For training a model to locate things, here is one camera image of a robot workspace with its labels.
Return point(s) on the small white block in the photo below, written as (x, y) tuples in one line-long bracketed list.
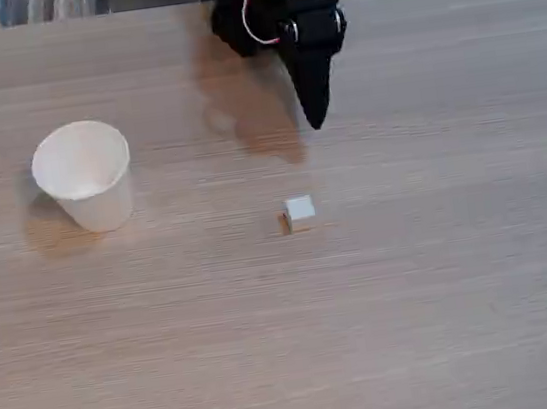
[(299, 208)]

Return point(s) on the white paper cup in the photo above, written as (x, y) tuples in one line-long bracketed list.
[(90, 188)]

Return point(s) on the pale folded curtain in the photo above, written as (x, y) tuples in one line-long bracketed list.
[(55, 3)]

